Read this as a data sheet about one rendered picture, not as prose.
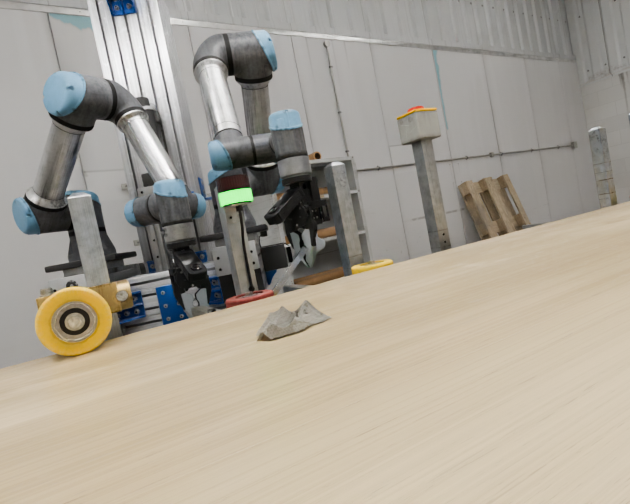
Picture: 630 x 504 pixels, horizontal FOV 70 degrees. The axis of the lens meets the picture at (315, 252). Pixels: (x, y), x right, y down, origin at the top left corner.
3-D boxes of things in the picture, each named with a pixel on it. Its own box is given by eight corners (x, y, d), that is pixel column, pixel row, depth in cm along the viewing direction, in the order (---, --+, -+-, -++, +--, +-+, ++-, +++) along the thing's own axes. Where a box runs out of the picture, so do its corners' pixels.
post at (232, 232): (262, 423, 89) (213, 184, 87) (278, 416, 91) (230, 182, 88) (269, 428, 86) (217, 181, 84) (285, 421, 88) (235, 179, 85)
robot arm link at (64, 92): (70, 238, 150) (122, 92, 125) (22, 244, 137) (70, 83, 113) (51, 215, 153) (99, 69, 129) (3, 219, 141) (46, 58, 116)
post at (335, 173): (363, 376, 101) (322, 165, 98) (376, 371, 102) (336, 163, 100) (372, 380, 98) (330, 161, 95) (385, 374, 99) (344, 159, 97)
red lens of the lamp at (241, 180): (214, 194, 83) (211, 183, 83) (244, 190, 86) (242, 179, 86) (223, 189, 78) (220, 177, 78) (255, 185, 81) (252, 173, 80)
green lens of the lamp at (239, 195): (216, 208, 83) (214, 196, 83) (247, 203, 86) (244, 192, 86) (226, 203, 78) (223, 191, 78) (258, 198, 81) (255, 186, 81)
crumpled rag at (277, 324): (289, 316, 50) (285, 296, 50) (339, 314, 46) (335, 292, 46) (232, 341, 43) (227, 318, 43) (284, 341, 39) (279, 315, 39)
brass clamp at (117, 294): (45, 326, 74) (38, 296, 74) (131, 306, 80) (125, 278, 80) (42, 331, 68) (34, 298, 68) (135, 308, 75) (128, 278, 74)
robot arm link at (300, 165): (293, 155, 100) (268, 164, 105) (297, 176, 100) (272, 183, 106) (315, 155, 105) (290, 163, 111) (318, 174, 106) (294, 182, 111)
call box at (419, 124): (401, 148, 111) (395, 117, 110) (423, 146, 114) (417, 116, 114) (420, 141, 105) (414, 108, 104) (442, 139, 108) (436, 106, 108)
